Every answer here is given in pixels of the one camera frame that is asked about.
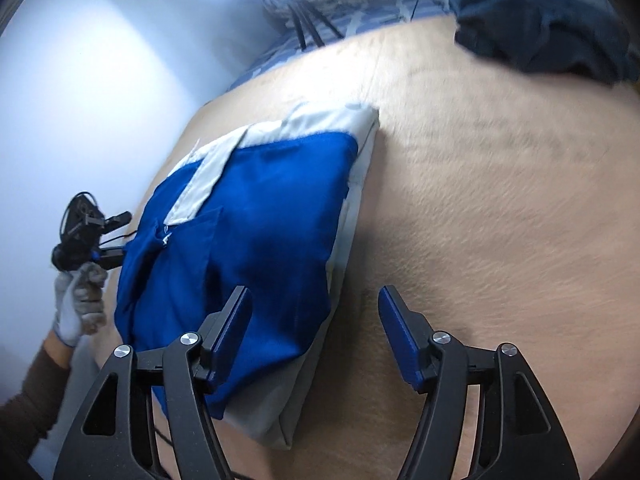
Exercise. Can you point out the blue patterned bed sheet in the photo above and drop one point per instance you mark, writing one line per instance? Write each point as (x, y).
(380, 15)

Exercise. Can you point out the person's left hand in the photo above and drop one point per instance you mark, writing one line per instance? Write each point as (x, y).
(75, 305)

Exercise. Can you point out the white and blue work jacket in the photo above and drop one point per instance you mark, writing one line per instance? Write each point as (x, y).
(260, 210)

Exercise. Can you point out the dark blue clothes pile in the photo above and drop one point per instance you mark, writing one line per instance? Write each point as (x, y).
(540, 35)

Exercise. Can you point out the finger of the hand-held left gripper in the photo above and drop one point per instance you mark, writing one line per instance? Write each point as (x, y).
(110, 257)
(116, 221)

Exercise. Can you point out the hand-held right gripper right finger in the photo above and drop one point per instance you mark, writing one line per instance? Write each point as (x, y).
(400, 340)

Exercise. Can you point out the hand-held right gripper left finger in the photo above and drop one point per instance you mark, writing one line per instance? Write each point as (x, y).
(232, 340)

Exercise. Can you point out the person's left forearm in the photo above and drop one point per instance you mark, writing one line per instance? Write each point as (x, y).
(35, 395)

